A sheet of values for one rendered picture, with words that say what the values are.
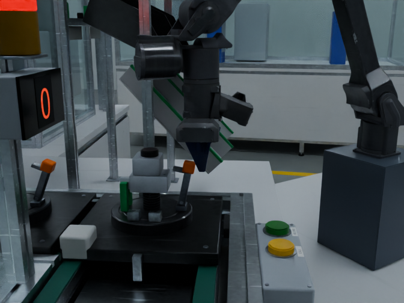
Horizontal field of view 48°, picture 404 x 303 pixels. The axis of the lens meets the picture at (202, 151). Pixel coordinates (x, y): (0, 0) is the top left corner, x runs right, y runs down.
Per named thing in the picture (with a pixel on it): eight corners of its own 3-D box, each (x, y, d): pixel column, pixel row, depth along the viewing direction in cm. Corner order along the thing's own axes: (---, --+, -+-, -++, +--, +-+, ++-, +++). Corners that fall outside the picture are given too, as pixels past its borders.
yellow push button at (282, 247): (292, 249, 72) (293, 238, 71) (295, 262, 68) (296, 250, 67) (266, 249, 72) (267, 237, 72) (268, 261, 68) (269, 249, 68)
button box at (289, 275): (293, 254, 81) (295, 222, 80) (312, 329, 61) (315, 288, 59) (254, 252, 82) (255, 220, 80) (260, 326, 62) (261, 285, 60)
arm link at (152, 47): (203, 3, 73) (130, 3, 70) (221, 0, 66) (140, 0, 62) (204, 74, 76) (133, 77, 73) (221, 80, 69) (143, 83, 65)
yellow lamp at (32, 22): (47, 53, 56) (44, 12, 55) (30, 55, 52) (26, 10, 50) (8, 53, 57) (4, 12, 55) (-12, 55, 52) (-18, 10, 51)
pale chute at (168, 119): (220, 158, 110) (233, 146, 108) (208, 174, 98) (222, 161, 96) (140, 73, 109) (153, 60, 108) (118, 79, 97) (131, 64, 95)
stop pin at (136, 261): (143, 277, 69) (142, 253, 68) (142, 281, 68) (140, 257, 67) (134, 277, 69) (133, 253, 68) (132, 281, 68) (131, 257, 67)
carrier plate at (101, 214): (222, 205, 90) (222, 195, 90) (218, 266, 67) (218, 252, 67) (104, 202, 92) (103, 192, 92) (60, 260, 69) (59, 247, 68)
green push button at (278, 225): (287, 231, 79) (287, 220, 78) (290, 241, 75) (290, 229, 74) (264, 229, 79) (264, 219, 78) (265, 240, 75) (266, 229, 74)
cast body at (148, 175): (171, 184, 80) (170, 146, 78) (167, 193, 75) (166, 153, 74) (123, 184, 80) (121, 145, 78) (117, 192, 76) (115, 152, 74)
